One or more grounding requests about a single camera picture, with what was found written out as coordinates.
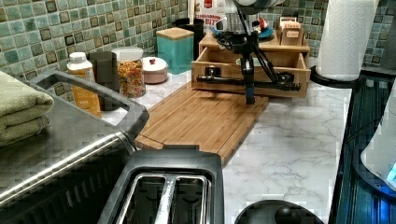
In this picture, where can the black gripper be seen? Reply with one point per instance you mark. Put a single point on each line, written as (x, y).
(235, 33)

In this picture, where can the wooden drawer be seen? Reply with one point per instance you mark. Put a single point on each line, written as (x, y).
(226, 65)

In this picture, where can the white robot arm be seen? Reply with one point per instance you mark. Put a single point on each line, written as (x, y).
(280, 81)

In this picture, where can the green bowl in drawer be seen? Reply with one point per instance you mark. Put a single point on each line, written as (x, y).
(255, 61)

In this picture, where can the wooden drawer cabinet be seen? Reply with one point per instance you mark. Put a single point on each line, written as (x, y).
(209, 41)

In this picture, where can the blue plate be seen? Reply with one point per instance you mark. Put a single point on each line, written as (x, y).
(262, 34)

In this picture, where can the wooden organizer box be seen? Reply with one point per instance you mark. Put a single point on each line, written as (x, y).
(290, 32)

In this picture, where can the black round container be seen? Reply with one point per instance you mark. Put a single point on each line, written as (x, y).
(197, 27)

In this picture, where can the cinnamon cereal box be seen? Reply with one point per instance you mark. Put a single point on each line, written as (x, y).
(209, 11)

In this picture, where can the bamboo cutting board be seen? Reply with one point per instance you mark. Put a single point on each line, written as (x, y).
(217, 122)

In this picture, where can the teal canister with wooden lid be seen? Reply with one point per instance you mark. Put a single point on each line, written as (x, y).
(175, 46)

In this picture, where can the pink pot with lid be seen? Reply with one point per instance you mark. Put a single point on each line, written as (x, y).
(154, 70)

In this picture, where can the paper towel roll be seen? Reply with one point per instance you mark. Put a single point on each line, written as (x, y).
(345, 36)

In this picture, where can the clear jar of cereal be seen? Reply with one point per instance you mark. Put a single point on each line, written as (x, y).
(130, 71)

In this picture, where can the black and silver toaster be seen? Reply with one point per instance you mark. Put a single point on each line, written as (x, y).
(174, 185)

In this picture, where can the black round lid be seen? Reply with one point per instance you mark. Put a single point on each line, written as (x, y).
(276, 212)

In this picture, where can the silver toaster oven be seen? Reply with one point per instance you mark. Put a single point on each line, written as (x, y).
(64, 174)

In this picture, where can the folded green towel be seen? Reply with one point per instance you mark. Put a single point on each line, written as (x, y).
(23, 110)

